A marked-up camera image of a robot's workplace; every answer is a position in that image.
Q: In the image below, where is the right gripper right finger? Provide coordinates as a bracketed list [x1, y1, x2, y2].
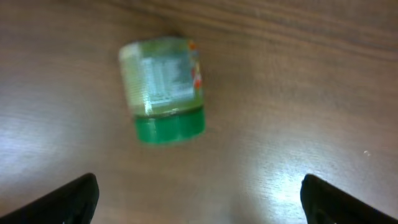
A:
[300, 174, 397, 224]

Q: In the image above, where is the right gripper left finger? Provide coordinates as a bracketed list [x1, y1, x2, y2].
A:
[1, 173, 100, 224]

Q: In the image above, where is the green lid jar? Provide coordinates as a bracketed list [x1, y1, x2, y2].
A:
[119, 36, 205, 144]

